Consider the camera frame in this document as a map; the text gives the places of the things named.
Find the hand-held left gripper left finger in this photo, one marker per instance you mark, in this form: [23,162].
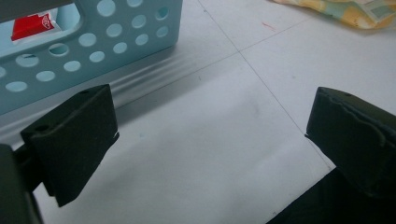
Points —
[71,146]

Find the white foam board mat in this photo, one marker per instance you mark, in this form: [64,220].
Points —
[202,140]

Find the red and white tube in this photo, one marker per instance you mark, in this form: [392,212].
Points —
[31,26]

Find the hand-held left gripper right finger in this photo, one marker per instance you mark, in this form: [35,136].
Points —
[348,140]

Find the light blue perforated plastic basket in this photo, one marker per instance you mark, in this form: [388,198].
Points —
[102,43]

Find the yellow and green patterned bag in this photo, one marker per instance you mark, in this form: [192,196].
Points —
[351,14]

